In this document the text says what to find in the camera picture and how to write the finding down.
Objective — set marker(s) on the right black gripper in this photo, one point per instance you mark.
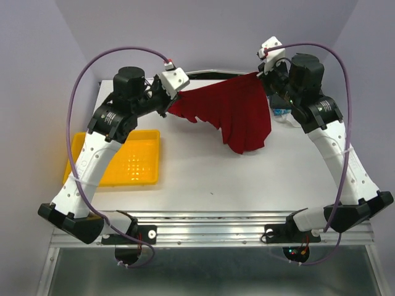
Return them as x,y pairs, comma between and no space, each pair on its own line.
283,64

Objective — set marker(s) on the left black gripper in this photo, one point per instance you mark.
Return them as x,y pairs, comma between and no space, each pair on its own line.
167,98

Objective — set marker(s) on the red skirt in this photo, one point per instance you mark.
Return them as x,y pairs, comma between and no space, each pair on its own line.
238,107

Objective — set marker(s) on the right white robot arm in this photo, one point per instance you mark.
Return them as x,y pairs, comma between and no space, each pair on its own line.
358,199

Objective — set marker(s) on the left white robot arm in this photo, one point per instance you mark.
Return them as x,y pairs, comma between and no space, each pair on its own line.
112,122

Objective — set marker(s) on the blue floral skirt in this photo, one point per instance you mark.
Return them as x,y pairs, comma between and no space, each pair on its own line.
278,106

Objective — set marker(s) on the white paper sheet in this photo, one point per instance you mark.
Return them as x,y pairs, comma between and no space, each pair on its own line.
285,117

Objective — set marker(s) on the yellow plastic tray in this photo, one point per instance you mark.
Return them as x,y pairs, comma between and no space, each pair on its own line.
110,164

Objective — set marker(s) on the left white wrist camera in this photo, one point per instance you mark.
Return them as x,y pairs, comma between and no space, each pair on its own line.
174,81

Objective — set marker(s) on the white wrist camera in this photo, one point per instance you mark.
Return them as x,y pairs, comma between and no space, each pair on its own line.
271,50
174,81

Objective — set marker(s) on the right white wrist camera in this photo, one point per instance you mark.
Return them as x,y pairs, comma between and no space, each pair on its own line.
271,50

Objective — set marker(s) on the aluminium mounting rail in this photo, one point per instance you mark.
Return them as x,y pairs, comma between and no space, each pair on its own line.
217,229

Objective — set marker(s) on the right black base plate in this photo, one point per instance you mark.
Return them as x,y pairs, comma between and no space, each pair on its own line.
297,242

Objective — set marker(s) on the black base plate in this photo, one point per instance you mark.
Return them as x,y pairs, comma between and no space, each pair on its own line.
135,248
297,242

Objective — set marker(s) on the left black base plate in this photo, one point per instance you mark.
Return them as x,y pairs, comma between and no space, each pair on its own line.
135,248

